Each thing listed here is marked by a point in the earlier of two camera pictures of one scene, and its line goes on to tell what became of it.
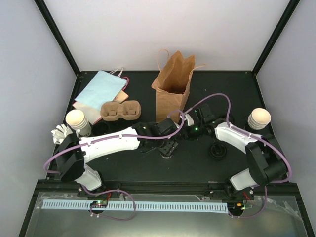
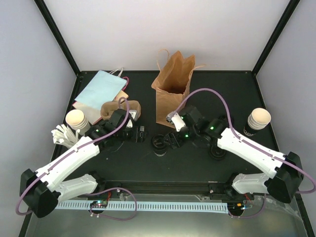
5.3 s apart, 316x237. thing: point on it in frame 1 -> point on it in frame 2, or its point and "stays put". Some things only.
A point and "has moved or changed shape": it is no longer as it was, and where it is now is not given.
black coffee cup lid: x=217 y=151 stays put
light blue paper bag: x=101 y=88 stays put
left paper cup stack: x=76 y=119 stays put
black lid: x=166 y=155 has moved or changed shape
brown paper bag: x=172 y=84 stays put
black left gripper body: x=168 y=149 -> x=135 y=136
